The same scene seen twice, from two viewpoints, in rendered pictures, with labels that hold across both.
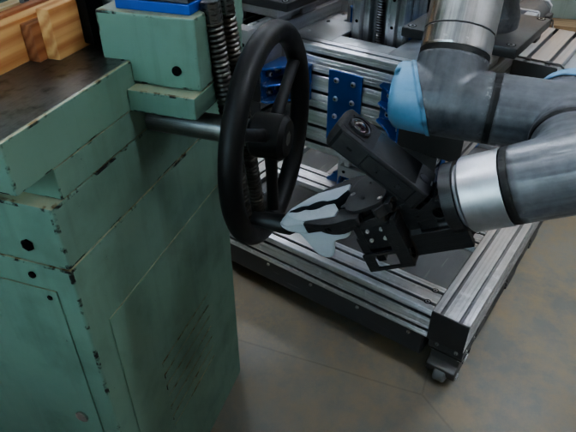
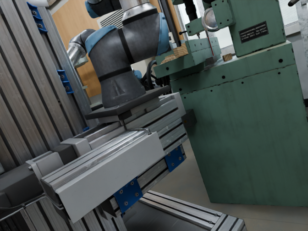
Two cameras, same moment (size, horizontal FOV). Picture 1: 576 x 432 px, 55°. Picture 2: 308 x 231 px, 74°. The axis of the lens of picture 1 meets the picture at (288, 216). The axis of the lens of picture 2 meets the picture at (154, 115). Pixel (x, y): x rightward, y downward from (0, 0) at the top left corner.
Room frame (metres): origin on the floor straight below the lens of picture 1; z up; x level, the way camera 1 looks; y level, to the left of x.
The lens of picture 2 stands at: (2.06, 0.28, 0.87)
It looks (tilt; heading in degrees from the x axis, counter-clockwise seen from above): 11 degrees down; 195
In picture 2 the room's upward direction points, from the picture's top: 20 degrees counter-clockwise
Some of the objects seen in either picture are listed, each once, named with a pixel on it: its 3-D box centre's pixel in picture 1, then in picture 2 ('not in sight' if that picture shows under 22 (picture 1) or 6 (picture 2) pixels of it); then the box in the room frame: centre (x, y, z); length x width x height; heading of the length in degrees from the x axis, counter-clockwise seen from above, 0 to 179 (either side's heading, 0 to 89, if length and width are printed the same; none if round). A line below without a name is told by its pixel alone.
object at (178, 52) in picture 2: not in sight; (197, 47); (0.83, 0.32, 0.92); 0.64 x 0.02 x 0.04; 162
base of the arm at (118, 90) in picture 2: not in sight; (120, 86); (1.39, 0.03, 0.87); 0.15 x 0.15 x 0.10
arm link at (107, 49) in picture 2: not in sight; (108, 51); (1.39, 0.03, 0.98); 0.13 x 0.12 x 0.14; 103
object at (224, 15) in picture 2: not in sight; (223, 13); (0.96, 0.47, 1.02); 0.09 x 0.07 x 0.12; 162
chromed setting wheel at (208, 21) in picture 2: not in sight; (213, 18); (0.91, 0.43, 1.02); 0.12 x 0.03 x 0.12; 72
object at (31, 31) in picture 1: (82, 18); not in sight; (0.77, 0.28, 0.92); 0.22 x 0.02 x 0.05; 162
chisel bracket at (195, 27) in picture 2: not in sight; (199, 26); (0.76, 0.36, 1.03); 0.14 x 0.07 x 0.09; 72
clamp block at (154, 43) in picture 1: (175, 33); (171, 59); (0.73, 0.15, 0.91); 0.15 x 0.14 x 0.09; 162
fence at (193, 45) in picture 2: not in sight; (206, 43); (0.81, 0.37, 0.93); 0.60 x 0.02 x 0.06; 162
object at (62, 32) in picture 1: (87, 16); not in sight; (0.75, 0.27, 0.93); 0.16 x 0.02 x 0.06; 162
